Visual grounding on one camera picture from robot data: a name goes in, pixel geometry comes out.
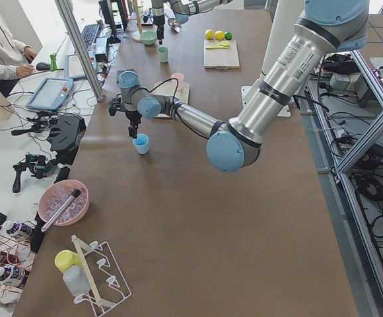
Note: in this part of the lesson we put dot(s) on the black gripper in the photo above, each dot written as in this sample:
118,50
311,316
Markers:
133,116
159,21

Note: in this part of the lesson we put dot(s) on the blue plastic cup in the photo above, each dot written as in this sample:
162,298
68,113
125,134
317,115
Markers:
141,143

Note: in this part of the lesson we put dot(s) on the green plastic cup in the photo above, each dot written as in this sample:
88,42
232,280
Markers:
162,52

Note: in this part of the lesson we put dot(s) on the pink plastic cup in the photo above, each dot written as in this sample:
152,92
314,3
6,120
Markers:
178,80

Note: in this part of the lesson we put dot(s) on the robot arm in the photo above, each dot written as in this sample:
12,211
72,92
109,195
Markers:
322,27
181,11

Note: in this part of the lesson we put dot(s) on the cream rabbit tray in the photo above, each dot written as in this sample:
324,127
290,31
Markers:
168,89

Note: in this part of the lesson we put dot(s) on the green bowl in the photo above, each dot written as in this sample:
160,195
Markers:
148,38

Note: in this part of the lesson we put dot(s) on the metal scoop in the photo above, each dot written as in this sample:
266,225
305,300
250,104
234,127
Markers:
174,25

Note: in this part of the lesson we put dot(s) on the wooden mug tree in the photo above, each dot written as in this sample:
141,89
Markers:
136,17

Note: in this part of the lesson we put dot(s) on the whole lemon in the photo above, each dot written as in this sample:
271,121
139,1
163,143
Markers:
219,35
209,34

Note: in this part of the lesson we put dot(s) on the grey cloth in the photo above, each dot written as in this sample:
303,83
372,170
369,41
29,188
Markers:
118,72

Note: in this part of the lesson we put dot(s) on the yellow plastic knife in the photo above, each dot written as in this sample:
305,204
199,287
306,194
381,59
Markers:
216,47

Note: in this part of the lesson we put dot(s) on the wooden cutting board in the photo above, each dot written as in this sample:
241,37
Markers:
221,59

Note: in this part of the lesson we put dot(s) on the black keyboard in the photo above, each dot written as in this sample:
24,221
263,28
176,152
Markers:
89,34

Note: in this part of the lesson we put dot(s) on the blue teach pendant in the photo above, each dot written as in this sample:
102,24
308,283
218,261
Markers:
51,94

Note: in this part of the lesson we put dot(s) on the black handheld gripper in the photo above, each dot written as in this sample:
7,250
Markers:
38,166

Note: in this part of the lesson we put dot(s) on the computer mouse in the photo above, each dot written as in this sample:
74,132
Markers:
43,66

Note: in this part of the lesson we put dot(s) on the yellow cup on rack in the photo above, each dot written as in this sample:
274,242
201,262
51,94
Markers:
65,259

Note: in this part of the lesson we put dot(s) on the clear cup on rack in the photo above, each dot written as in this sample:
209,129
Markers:
76,281

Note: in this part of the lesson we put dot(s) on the metal scoop handle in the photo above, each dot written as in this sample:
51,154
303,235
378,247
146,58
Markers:
74,195

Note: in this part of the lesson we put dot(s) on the aluminium frame post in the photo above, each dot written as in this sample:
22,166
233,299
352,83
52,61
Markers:
65,9

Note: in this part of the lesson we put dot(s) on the white wire rack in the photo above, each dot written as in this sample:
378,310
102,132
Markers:
108,285

